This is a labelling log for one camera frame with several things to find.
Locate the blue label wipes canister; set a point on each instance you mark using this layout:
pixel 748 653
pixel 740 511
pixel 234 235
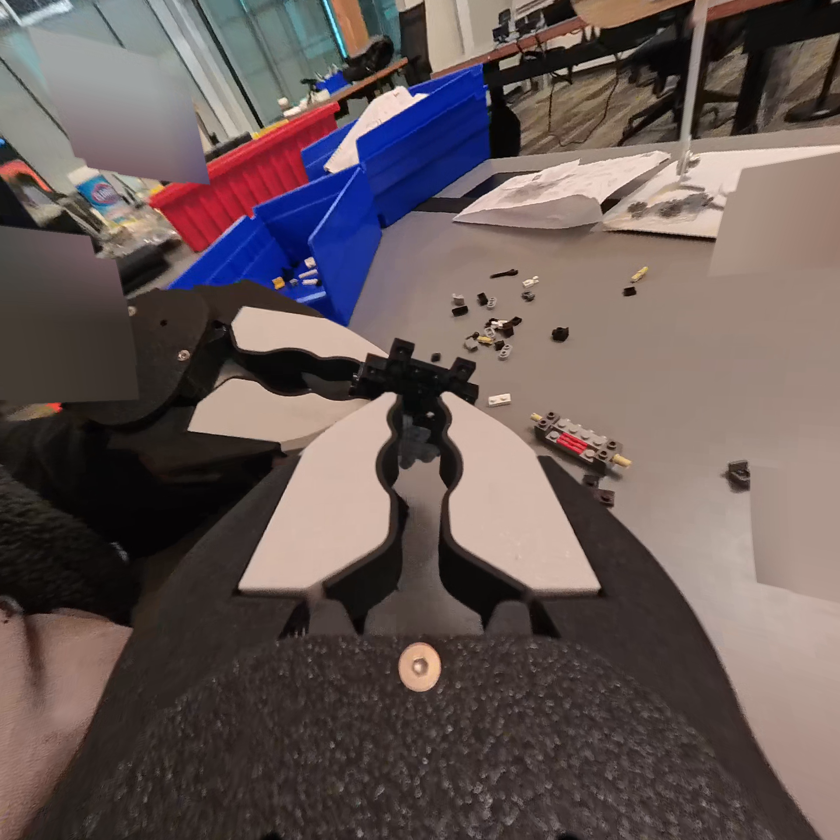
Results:
pixel 98 193

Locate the grey red axle brick section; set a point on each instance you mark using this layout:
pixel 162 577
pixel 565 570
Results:
pixel 577 439

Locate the red plastic bin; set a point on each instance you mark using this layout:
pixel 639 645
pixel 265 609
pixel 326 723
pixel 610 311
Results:
pixel 249 170

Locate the blue plastic storage bin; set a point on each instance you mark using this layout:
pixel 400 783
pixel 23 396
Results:
pixel 426 151
pixel 341 249

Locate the beige sweatshirt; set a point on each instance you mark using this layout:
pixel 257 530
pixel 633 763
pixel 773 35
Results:
pixel 46 689

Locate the black electronic devices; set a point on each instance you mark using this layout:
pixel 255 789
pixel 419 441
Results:
pixel 518 26

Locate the clear bag of dark parts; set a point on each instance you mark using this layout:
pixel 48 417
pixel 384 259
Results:
pixel 669 207

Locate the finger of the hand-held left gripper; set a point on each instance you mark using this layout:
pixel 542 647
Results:
pixel 289 331
pixel 262 413

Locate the black brick car chassis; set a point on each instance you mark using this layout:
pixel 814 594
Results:
pixel 407 377

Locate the pile of small brick pieces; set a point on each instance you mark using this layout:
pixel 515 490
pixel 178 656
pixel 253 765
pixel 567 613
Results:
pixel 493 326

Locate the grey desk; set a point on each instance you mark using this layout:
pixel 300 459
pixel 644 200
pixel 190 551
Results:
pixel 656 367

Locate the wood-edged office table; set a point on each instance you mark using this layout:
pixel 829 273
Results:
pixel 472 62
pixel 374 71

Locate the black office chair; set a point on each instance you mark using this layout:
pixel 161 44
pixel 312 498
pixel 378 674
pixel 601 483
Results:
pixel 505 128
pixel 649 85

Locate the wooden pillar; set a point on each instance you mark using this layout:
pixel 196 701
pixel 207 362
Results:
pixel 351 26

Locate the tan pin brick piece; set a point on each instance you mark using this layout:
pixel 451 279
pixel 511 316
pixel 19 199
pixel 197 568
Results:
pixel 640 274

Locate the white wooden book stand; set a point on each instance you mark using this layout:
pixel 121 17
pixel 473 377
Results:
pixel 692 79

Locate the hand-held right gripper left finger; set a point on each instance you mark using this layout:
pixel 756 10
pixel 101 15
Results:
pixel 328 525

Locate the person's left forearm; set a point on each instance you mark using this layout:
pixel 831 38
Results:
pixel 65 525

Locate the small white brick plate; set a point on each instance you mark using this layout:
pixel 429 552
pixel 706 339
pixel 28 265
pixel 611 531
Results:
pixel 500 399

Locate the white printed paper bag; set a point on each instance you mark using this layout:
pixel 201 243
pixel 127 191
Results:
pixel 544 203
pixel 374 124

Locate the small dark clip piece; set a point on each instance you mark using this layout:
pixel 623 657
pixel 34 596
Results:
pixel 605 497
pixel 738 474

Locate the black bag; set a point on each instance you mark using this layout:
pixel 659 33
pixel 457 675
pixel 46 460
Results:
pixel 367 56

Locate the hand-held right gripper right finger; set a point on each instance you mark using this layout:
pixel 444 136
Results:
pixel 518 525

